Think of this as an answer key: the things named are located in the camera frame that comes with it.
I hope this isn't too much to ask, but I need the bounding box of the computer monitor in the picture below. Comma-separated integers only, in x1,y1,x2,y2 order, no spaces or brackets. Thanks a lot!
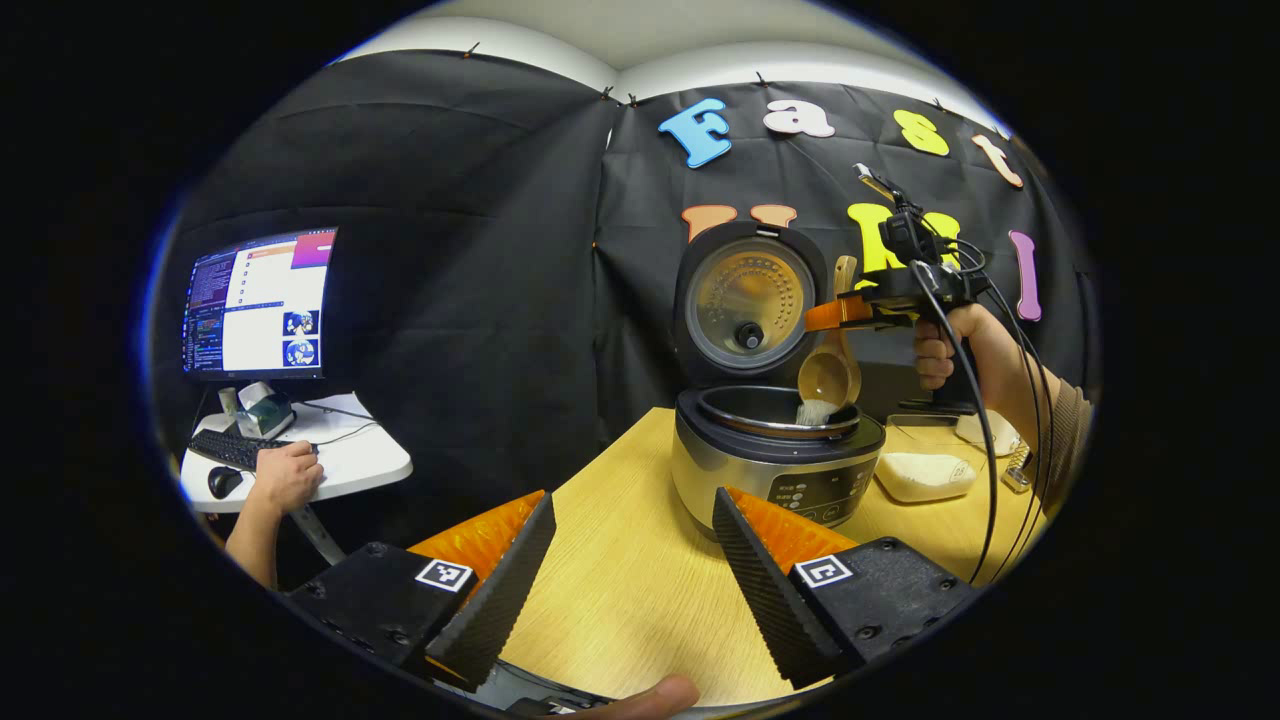
180,227,339,383

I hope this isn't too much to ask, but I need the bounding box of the clear rice box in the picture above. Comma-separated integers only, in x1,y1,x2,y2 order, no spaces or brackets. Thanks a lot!
873,415,979,504

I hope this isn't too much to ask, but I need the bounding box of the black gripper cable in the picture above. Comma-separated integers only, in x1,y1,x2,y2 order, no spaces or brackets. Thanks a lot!
905,225,1061,586

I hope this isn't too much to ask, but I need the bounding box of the white side desk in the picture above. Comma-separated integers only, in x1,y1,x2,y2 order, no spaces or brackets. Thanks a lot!
178,392,414,566

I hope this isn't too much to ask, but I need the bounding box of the grey rice cooker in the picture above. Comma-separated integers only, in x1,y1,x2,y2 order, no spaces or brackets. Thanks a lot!
670,222,888,541

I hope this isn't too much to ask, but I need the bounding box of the wooden spoon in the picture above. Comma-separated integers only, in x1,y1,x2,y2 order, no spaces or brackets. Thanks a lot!
797,255,864,411

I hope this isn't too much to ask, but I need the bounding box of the black keyboard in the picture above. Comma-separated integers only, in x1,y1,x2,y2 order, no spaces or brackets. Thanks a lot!
187,428,296,474

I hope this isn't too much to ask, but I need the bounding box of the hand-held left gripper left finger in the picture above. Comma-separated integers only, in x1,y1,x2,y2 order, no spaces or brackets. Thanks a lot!
285,490,558,693

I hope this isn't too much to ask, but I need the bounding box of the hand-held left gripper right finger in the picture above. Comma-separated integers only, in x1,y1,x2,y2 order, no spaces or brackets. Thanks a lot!
712,487,981,691

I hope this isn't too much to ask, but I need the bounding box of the grey desk device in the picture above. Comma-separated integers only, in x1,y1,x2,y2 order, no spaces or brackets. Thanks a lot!
218,380,298,441

